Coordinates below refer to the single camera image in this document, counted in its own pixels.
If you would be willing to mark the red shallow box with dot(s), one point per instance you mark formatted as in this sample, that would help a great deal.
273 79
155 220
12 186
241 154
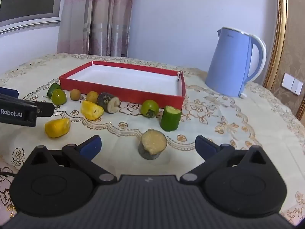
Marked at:
128 82

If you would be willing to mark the cream embroidered tablecloth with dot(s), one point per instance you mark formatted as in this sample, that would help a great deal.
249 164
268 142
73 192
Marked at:
258 119

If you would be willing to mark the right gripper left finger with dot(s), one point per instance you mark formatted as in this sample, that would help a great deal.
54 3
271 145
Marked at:
80 157

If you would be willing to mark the white wall switch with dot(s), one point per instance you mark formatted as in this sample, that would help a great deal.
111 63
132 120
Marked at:
292 84

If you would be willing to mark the round yellow-brown fruit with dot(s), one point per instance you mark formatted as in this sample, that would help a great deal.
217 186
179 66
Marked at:
92 97

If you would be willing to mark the green tomato with calyx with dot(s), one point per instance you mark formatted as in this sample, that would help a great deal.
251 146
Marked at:
149 108

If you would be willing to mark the green cucumber piece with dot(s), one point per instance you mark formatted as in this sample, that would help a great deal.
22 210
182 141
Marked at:
170 118

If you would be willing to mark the brown longan with stem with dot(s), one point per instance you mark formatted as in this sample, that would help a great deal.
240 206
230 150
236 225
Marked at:
75 94

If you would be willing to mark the window with white frame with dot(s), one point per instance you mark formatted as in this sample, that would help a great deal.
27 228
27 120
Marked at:
19 14

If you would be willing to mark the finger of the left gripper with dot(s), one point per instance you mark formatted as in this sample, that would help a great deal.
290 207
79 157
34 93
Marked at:
9 92
44 109

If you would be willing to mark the dark eggplant piece with core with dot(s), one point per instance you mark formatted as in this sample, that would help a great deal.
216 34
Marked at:
108 102

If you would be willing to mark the pink patterned curtain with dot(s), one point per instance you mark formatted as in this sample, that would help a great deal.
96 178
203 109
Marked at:
95 27

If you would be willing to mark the gold mirror frame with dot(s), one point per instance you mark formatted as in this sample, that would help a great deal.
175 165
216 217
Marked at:
277 49

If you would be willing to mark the yellow corn piece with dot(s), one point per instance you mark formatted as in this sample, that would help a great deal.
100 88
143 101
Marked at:
57 128
91 110

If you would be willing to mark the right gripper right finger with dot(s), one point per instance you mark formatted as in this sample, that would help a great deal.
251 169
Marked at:
215 156

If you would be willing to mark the blue electric kettle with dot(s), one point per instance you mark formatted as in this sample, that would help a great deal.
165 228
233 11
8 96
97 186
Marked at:
229 69

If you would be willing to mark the dark green pepper piece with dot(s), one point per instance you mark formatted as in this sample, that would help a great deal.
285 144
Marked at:
52 88

